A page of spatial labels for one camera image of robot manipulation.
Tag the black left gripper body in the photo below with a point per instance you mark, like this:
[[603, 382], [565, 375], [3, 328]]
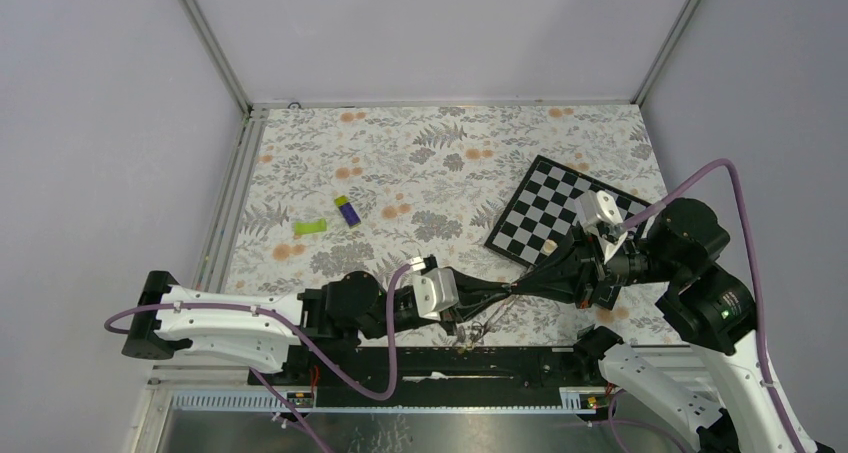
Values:
[[402, 320]]

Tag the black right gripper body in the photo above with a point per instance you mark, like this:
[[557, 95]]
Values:
[[608, 259]]

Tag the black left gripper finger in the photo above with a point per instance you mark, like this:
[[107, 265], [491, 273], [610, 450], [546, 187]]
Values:
[[474, 291], [459, 314]]

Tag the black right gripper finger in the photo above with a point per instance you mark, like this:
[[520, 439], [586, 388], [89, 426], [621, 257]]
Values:
[[561, 292], [565, 269]]

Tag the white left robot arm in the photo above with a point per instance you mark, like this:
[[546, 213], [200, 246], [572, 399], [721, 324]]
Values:
[[260, 332]]

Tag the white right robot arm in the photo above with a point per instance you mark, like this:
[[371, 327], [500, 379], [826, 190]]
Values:
[[710, 309]]

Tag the black white chessboard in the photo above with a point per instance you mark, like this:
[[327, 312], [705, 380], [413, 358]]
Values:
[[544, 207]]

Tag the green marker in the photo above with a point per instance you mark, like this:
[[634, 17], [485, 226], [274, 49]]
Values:
[[307, 228]]

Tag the purple yellow marker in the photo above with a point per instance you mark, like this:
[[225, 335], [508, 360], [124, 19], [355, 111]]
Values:
[[348, 212]]

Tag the black front rail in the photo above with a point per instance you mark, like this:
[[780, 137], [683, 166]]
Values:
[[534, 365]]

